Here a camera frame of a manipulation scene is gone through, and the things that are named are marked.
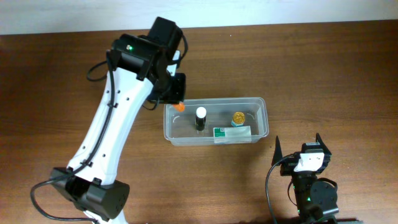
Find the black camera cable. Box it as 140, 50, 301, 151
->
30, 34, 189, 223
264, 154, 301, 224

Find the white green medicine box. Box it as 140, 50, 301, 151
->
213, 126, 252, 144

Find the orange tablet tube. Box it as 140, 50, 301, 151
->
173, 102, 185, 112

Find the black left camera cable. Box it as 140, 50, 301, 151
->
30, 34, 189, 223

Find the black right camera cable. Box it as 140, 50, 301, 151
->
264, 154, 301, 224

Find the dark bottle white cap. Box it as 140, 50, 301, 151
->
195, 106, 206, 131

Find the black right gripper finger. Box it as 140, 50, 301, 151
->
316, 133, 332, 156
271, 136, 283, 166

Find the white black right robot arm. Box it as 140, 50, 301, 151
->
264, 133, 362, 224

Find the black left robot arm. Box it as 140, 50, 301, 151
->
50, 17, 187, 223

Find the small jar gold lid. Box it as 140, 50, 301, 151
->
231, 111, 246, 127

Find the clear plastic container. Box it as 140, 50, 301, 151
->
164, 97, 269, 146

